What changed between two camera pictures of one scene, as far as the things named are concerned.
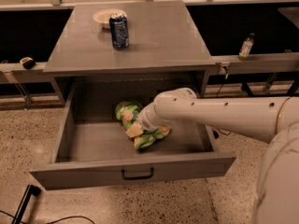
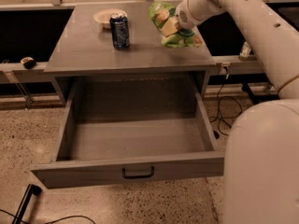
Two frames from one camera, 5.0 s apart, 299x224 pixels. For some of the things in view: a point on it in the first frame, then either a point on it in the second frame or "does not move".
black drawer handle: [137, 177] does not move
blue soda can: [119, 24] does not move
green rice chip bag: [128, 113] -> [186, 37]
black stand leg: [29, 191] does not move
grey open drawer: [92, 146] does not move
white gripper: [146, 121] -> [183, 15]
